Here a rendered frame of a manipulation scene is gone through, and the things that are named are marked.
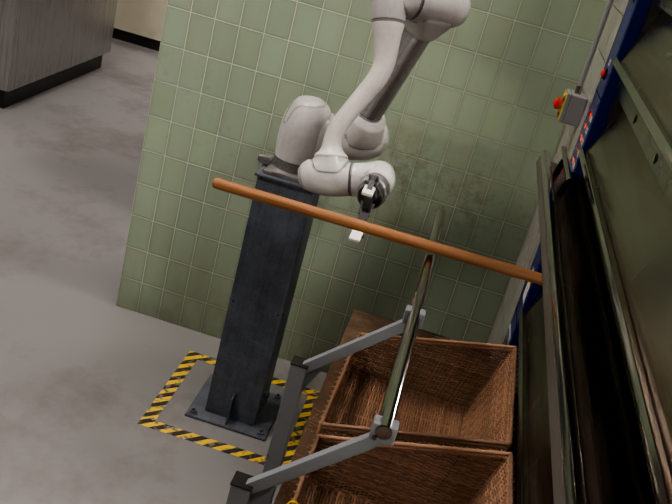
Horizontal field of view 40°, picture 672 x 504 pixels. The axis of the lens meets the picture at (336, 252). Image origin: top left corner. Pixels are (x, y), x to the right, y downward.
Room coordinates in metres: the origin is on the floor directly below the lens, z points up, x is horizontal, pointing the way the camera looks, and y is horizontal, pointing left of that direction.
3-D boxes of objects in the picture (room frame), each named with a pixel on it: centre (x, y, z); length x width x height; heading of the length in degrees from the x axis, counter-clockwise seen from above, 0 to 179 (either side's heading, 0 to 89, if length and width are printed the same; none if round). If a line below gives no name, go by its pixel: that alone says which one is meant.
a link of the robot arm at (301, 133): (3.04, 0.21, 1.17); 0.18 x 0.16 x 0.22; 120
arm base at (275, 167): (3.03, 0.24, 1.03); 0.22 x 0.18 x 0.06; 85
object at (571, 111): (3.12, -0.64, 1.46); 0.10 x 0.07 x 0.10; 175
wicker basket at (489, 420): (2.22, -0.34, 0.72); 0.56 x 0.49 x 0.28; 174
